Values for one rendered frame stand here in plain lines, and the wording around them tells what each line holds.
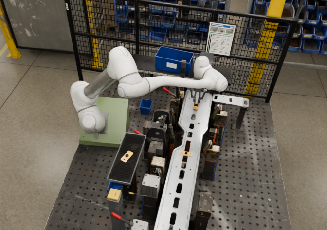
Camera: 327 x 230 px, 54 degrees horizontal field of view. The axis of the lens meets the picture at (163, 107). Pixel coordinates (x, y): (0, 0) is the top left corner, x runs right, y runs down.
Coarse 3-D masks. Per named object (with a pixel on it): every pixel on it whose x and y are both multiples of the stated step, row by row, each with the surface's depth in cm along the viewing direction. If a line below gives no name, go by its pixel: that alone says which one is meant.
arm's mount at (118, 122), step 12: (108, 108) 256; (120, 108) 255; (108, 120) 255; (120, 120) 255; (84, 132) 255; (120, 132) 254; (84, 144) 257; (96, 144) 256; (108, 144) 255; (120, 144) 253
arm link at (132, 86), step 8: (136, 72) 191; (120, 80) 190; (128, 80) 188; (136, 80) 189; (144, 80) 193; (120, 88) 187; (128, 88) 187; (136, 88) 189; (144, 88) 192; (128, 96) 189; (136, 96) 192
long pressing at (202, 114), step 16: (208, 96) 260; (192, 112) 246; (208, 112) 247; (192, 144) 223; (176, 160) 212; (192, 160) 213; (176, 176) 203; (192, 176) 204; (192, 192) 196; (160, 208) 187; (160, 224) 180; (176, 224) 180
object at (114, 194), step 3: (111, 189) 177; (114, 189) 177; (111, 192) 175; (114, 192) 176; (117, 192) 176; (120, 192) 176; (108, 195) 174; (111, 195) 174; (114, 195) 174; (117, 195) 174; (111, 198) 173; (114, 198) 173; (117, 198) 173
